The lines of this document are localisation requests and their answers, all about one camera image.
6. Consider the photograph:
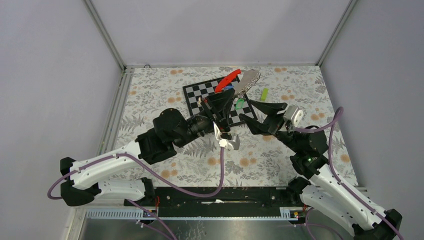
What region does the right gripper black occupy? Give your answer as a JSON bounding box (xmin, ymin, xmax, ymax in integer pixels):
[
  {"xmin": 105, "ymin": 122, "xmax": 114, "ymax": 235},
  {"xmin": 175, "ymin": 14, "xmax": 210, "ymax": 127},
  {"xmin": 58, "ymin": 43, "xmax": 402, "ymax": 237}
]
[{"xmin": 238, "ymin": 98, "xmax": 303, "ymax": 153}]

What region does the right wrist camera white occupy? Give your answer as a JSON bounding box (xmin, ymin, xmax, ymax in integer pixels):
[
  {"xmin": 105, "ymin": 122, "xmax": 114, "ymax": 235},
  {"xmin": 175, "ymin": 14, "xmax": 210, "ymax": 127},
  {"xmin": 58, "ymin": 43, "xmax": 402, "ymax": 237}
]
[{"xmin": 283, "ymin": 105, "xmax": 304, "ymax": 128}]

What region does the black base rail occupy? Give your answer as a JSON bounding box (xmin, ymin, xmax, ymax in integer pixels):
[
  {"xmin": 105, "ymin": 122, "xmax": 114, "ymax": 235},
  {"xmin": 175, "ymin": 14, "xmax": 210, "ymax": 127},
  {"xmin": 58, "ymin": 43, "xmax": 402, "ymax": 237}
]
[{"xmin": 135, "ymin": 186, "xmax": 304, "ymax": 218}]

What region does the lime green block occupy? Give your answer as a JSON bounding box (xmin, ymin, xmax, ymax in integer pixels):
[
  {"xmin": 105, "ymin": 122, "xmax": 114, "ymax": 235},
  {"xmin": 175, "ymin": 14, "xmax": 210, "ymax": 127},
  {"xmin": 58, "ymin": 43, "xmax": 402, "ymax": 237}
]
[{"xmin": 260, "ymin": 88, "xmax": 269, "ymax": 102}]

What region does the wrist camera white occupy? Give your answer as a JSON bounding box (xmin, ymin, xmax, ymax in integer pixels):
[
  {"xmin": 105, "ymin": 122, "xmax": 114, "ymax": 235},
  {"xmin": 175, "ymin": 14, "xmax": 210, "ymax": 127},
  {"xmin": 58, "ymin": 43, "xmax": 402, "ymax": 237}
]
[
  {"xmin": 213, "ymin": 122, "xmax": 241, "ymax": 151},
  {"xmin": 283, "ymin": 105, "xmax": 304, "ymax": 128}
]

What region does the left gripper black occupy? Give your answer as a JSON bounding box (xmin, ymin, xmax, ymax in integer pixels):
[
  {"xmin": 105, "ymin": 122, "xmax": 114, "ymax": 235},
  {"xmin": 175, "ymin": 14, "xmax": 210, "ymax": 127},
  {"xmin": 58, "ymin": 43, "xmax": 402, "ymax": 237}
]
[{"xmin": 175, "ymin": 89, "xmax": 237, "ymax": 149}]

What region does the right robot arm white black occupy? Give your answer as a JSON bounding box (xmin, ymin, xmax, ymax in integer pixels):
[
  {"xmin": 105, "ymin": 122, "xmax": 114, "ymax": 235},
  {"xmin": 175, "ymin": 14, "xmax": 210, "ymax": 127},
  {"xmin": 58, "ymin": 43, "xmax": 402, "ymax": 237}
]
[{"xmin": 240, "ymin": 100, "xmax": 403, "ymax": 240}]

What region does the black grey chessboard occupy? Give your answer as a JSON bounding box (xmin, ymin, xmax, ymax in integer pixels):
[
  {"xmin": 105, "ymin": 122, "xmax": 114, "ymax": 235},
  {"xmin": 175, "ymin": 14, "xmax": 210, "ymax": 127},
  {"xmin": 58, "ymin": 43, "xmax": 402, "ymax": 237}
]
[{"xmin": 182, "ymin": 77, "xmax": 258, "ymax": 127}]

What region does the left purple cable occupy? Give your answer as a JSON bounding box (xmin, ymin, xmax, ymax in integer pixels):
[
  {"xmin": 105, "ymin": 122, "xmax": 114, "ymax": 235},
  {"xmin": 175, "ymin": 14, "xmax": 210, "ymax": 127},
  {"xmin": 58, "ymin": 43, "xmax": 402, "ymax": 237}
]
[{"xmin": 46, "ymin": 147, "xmax": 227, "ymax": 240}]

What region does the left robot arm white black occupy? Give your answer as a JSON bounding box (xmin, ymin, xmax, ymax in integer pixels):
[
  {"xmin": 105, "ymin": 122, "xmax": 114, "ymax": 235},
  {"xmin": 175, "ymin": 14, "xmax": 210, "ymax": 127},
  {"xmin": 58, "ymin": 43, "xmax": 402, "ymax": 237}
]
[{"xmin": 56, "ymin": 89, "xmax": 240, "ymax": 207}]

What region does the floral table mat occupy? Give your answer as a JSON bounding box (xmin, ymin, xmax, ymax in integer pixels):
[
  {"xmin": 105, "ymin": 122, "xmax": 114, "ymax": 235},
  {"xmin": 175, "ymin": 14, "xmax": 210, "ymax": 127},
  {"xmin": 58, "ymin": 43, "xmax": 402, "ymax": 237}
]
[{"xmin": 112, "ymin": 65, "xmax": 359, "ymax": 188}]

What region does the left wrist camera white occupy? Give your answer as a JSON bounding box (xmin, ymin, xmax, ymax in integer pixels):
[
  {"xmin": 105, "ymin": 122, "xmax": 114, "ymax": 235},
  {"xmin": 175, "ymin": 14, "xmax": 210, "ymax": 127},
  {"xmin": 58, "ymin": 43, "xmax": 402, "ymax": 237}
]
[{"xmin": 213, "ymin": 122, "xmax": 241, "ymax": 151}]

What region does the green key tag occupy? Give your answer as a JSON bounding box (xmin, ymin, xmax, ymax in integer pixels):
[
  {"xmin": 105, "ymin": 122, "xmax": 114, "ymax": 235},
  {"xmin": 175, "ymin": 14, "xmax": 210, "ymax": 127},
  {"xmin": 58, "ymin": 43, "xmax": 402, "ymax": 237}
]
[{"xmin": 234, "ymin": 97, "xmax": 245, "ymax": 110}]

